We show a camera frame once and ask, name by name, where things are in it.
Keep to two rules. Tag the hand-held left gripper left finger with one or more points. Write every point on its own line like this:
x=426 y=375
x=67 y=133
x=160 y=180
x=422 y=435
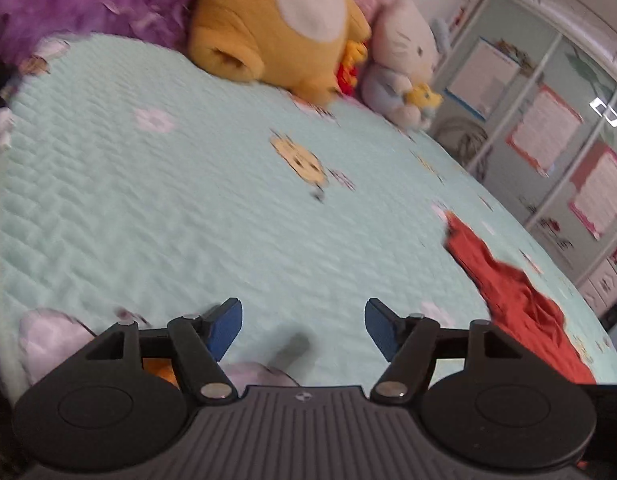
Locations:
x=226 y=330

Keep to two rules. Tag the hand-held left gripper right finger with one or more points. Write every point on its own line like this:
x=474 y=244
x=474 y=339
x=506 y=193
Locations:
x=381 y=330

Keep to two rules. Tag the red t-shirt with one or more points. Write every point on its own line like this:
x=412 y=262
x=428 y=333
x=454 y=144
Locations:
x=528 y=305

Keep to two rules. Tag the light green quilted bed cover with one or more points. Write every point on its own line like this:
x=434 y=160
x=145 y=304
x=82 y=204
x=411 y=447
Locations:
x=138 y=210

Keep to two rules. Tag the white drawer cabinet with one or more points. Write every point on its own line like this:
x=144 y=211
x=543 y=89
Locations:
x=605 y=285

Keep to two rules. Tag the small red yellow toy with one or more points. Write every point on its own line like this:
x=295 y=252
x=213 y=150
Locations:
x=351 y=67

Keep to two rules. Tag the white cat plush toy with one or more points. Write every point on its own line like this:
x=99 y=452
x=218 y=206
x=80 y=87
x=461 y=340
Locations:
x=403 y=50

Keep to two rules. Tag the yellow plush toy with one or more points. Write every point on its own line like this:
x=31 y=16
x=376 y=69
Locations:
x=278 y=25

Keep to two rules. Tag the grey sliding door wardrobe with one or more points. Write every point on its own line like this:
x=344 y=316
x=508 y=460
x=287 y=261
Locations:
x=553 y=60

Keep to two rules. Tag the doll in purple dress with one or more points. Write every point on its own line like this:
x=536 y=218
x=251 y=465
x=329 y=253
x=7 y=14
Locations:
x=63 y=0

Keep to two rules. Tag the orange-framed wall poster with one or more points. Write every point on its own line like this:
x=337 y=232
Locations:
x=543 y=130

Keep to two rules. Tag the blue-framed wall poster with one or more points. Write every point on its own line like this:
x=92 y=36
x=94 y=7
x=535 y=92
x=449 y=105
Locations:
x=481 y=77

